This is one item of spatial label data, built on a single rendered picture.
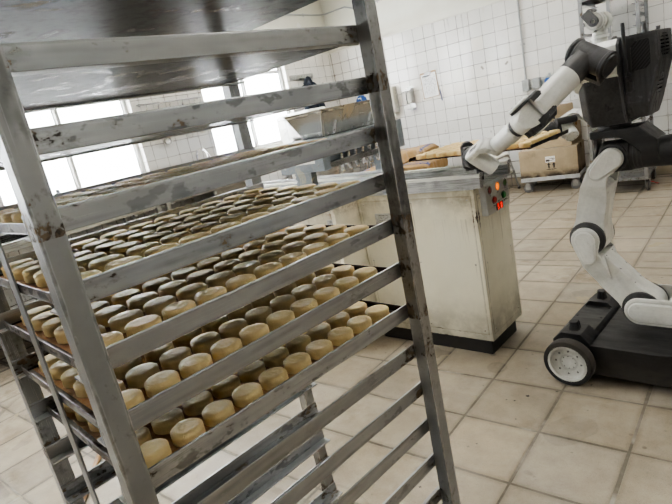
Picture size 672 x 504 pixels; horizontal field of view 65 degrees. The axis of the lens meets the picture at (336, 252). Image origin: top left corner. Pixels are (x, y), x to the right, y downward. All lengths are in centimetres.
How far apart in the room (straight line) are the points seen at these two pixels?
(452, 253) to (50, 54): 213
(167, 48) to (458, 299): 213
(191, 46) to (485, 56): 612
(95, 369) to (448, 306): 220
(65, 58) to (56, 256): 23
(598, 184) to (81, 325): 201
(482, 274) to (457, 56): 469
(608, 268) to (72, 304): 214
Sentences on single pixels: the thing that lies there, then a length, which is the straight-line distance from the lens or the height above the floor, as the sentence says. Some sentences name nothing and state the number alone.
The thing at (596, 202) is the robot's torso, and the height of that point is 73.
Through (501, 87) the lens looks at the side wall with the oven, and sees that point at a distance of 674.
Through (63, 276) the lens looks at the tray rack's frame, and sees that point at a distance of 66.
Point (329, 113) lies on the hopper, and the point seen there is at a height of 129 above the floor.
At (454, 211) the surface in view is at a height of 74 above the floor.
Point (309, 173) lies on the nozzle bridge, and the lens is 274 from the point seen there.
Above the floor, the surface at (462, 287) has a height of 36.
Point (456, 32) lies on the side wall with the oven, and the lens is 695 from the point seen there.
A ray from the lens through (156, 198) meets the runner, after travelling 73.
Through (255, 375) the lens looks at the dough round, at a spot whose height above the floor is 87.
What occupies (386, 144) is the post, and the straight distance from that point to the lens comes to 100.
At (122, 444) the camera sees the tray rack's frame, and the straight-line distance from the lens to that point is 73.
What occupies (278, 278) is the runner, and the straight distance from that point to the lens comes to 84.
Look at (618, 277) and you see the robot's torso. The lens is 246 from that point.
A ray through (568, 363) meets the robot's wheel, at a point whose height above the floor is 9.
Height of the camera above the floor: 128
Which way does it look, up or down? 15 degrees down
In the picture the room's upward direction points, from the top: 12 degrees counter-clockwise
